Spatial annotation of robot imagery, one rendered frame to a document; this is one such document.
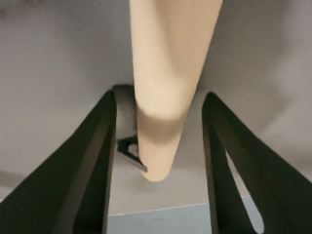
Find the long beige rail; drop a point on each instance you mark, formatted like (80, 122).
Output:
(170, 41)

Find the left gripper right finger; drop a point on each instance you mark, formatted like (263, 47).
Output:
(281, 194)

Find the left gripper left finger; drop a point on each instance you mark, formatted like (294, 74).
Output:
(46, 201)

